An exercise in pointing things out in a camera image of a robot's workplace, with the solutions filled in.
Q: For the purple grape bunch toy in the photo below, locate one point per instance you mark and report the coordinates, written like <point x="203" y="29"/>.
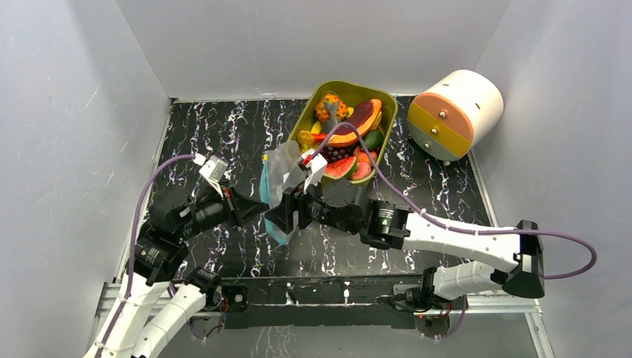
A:
<point x="334" y="154"/>

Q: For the grey fish toy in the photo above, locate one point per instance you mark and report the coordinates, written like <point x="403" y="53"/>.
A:
<point x="331" y="109"/>

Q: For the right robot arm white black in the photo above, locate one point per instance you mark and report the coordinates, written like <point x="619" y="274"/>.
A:
<point x="510" y="259"/>

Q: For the red chili toy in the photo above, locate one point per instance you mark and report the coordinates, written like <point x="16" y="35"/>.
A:
<point x="317" y="139"/>

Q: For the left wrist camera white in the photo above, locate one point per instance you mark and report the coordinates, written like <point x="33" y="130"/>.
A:
<point x="212" y="171"/>

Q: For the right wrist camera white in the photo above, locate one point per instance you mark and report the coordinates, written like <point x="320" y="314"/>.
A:
<point x="314" y="166"/>

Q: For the clear zip top bag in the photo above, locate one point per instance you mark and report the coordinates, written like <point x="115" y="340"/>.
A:
<point x="280" y="172"/>

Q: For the green avocado toy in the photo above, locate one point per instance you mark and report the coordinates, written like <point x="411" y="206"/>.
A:
<point x="374" y="140"/>

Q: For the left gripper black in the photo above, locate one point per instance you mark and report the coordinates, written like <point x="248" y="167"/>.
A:
<point x="239" y="208"/>

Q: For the peach toy upper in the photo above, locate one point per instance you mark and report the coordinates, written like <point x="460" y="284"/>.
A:
<point x="363" y="157"/>

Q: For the olive green plastic bin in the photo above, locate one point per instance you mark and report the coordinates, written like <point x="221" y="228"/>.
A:
<point x="347" y="126"/>

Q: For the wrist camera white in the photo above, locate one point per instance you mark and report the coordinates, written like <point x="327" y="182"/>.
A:
<point x="212" y="171"/>
<point x="314" y="166"/>

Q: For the peach toy with leaf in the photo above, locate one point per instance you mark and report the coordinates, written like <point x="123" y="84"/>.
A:
<point x="362" y="172"/>

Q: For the watermelon slice toy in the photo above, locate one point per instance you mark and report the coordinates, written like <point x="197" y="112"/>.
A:
<point x="342" y="169"/>

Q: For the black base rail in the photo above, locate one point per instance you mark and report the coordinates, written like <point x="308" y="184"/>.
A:
<point x="336" y="301"/>

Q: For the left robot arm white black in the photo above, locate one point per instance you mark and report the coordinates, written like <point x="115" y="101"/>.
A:
<point x="129" y="330"/>

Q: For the round pastel drawer cabinet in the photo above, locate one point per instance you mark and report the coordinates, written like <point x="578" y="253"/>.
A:
<point x="452" y="116"/>

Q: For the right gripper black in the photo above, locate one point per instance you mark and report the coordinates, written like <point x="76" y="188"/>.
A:
<point x="295" y="211"/>

